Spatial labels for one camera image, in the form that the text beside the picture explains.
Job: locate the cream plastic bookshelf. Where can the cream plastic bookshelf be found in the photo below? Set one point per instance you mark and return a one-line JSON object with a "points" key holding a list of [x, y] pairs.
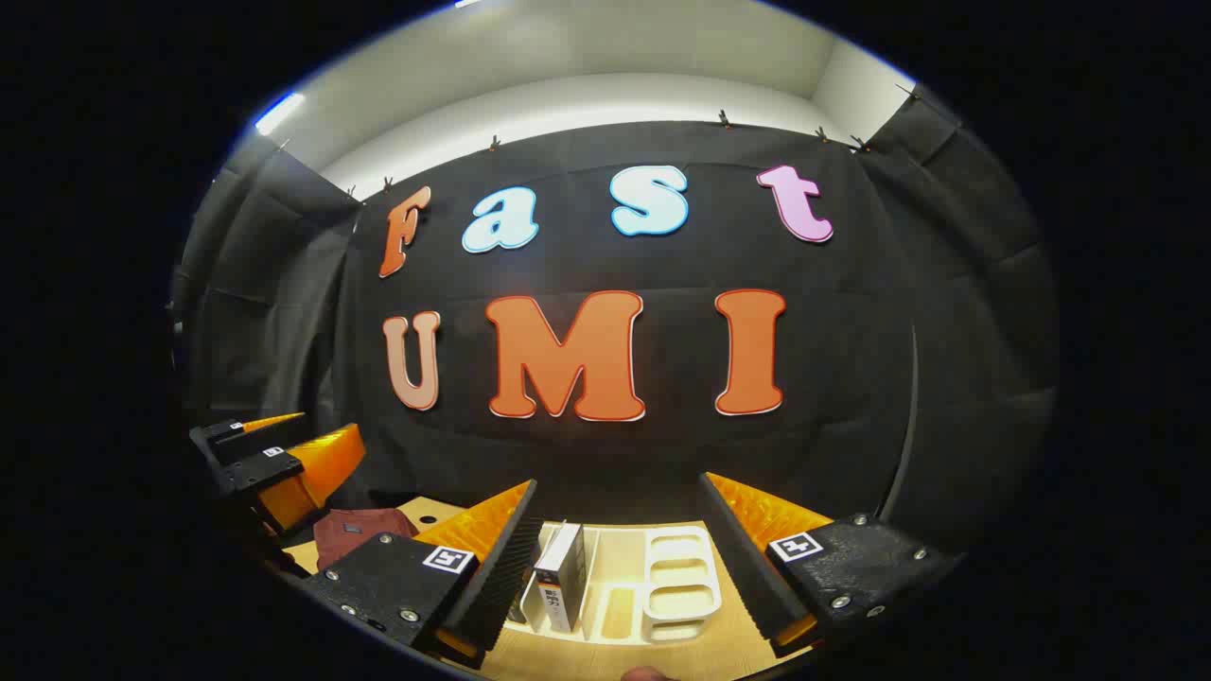
{"points": [[620, 558]]}

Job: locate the maroon schoolbag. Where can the maroon schoolbag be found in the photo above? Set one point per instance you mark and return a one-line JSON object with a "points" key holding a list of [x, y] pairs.
{"points": [[355, 534]]}

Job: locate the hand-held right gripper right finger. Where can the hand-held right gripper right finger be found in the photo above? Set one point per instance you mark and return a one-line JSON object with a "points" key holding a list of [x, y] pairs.
{"points": [[851, 567]]}

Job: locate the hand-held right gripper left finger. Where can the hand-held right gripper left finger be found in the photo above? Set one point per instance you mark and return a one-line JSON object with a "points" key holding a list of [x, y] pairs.
{"points": [[397, 586]]}

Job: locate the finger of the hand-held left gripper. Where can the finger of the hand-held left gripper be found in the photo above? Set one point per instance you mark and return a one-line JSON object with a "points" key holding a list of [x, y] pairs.
{"points": [[213, 441], [255, 471]]}

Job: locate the grey cover white-spine book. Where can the grey cover white-spine book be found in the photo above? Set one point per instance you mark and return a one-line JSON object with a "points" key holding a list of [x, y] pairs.
{"points": [[558, 586]]}

